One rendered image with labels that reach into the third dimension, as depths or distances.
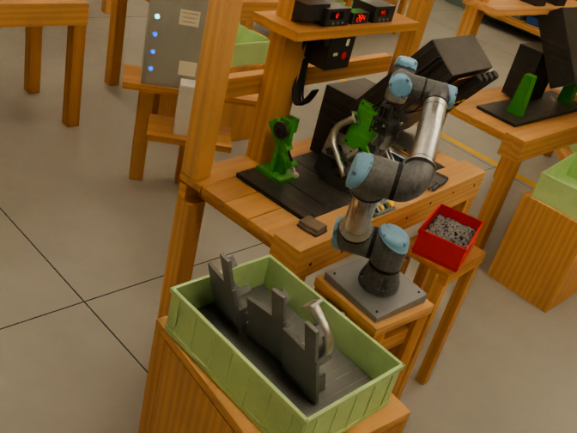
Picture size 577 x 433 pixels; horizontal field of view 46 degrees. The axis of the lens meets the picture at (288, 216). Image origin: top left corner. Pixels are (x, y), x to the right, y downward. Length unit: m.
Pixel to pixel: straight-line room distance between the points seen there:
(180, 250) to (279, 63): 0.92
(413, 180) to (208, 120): 1.05
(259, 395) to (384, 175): 0.71
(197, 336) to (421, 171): 0.82
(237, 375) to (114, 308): 1.63
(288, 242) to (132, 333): 1.12
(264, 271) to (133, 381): 1.03
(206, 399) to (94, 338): 1.33
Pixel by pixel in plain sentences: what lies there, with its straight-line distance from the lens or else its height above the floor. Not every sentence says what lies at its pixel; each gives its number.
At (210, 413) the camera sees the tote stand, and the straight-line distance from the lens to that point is 2.12.
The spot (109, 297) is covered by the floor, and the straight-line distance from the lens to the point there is 3.60.
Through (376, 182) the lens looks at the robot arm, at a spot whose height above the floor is 1.41.
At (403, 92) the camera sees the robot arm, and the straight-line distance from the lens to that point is 2.27.
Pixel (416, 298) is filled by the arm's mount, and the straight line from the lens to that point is 2.52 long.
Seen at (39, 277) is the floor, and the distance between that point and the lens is 3.71.
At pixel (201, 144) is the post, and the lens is 2.81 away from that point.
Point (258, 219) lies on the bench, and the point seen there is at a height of 0.88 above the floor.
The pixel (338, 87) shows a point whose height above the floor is 1.24.
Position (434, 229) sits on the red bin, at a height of 0.88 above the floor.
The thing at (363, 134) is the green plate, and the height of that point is 1.14.
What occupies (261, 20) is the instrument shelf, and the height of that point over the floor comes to 1.52.
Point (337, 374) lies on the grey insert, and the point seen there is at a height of 0.85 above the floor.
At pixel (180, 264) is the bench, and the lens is 3.11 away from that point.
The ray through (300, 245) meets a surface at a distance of 2.57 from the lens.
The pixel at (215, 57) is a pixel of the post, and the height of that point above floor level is 1.41.
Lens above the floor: 2.26
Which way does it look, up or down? 30 degrees down
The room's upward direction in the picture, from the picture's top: 15 degrees clockwise
